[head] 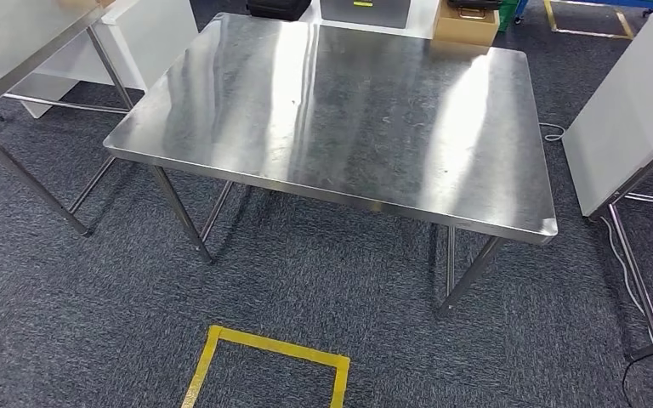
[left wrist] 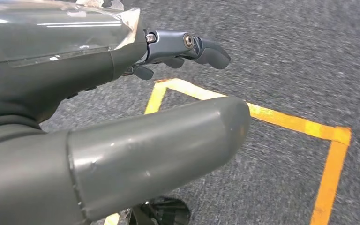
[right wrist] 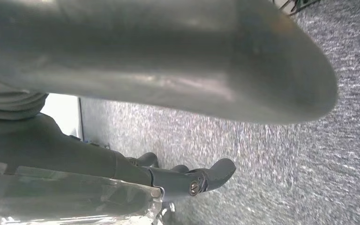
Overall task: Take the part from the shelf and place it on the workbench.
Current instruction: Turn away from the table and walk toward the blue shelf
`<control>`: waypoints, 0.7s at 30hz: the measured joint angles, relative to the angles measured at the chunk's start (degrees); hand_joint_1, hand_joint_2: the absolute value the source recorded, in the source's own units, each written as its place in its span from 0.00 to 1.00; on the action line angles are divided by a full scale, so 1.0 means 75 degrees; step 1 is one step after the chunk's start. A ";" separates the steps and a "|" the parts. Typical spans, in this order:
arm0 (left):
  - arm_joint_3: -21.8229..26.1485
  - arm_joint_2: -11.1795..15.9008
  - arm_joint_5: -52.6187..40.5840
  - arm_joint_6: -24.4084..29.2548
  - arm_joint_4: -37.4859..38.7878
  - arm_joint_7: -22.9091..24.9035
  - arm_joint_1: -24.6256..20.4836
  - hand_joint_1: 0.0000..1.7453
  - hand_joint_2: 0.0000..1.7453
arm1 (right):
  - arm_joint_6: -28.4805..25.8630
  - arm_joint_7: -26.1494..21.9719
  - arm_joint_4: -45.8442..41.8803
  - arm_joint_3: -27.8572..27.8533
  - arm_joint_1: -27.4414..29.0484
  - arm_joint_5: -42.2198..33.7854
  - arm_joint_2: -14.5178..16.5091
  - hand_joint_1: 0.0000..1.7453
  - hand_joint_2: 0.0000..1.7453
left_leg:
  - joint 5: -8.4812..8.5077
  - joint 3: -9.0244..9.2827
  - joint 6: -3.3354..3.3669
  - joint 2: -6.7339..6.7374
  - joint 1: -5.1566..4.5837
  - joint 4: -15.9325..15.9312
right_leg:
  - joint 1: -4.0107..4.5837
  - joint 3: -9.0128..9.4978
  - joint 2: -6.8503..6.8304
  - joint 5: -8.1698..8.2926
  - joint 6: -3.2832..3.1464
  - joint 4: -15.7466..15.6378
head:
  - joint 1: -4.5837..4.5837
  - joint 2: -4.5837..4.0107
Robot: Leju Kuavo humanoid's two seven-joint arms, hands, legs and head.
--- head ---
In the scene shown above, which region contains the yellow floor tape square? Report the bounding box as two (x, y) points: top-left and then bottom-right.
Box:
(542, 0), (634, 41)
(179, 325), (351, 408)

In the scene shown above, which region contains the black case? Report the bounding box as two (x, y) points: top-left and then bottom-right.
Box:
(246, 0), (312, 22)

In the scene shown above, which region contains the stainless steel workbench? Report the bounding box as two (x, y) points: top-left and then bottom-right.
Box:
(102, 12), (559, 320)

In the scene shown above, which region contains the grey flat panel yellow label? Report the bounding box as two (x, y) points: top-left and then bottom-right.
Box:
(319, 0), (412, 29)

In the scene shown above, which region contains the blue metal shelf rack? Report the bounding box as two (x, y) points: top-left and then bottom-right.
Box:
(514, 0), (653, 17)

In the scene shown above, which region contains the white power cable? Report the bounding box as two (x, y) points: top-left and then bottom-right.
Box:
(539, 122), (653, 395)

